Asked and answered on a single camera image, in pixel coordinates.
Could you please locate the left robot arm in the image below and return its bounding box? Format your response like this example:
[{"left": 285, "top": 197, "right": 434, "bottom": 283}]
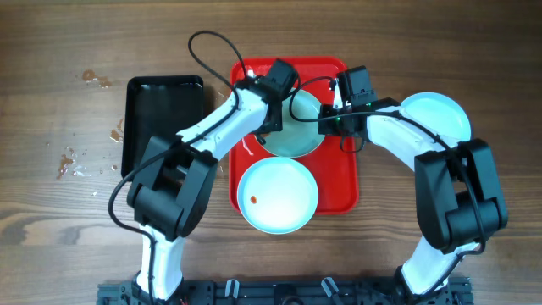
[{"left": 123, "top": 59, "right": 298, "bottom": 304}]

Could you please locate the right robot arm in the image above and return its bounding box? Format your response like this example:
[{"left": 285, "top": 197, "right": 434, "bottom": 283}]
[{"left": 318, "top": 66, "right": 508, "bottom": 303}]

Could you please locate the red plastic tray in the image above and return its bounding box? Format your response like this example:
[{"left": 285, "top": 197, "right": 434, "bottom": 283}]
[{"left": 229, "top": 56, "right": 359, "bottom": 215}]

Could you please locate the black rectangular tray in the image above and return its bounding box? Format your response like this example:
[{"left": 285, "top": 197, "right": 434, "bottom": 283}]
[{"left": 121, "top": 75, "right": 205, "bottom": 175}]

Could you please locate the left black cable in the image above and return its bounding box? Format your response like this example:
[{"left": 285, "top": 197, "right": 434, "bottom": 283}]
[{"left": 107, "top": 30, "right": 249, "bottom": 305}]

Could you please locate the black cable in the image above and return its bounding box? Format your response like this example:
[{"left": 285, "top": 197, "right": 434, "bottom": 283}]
[
  {"left": 288, "top": 75, "right": 488, "bottom": 297},
  {"left": 107, "top": 30, "right": 249, "bottom": 305}
]

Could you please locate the right black cable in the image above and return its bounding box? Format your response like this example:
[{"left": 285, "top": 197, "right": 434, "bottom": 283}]
[{"left": 288, "top": 75, "right": 488, "bottom": 297}]

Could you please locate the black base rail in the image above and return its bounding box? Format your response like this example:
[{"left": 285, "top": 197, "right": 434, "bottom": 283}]
[{"left": 96, "top": 277, "right": 474, "bottom": 305}]

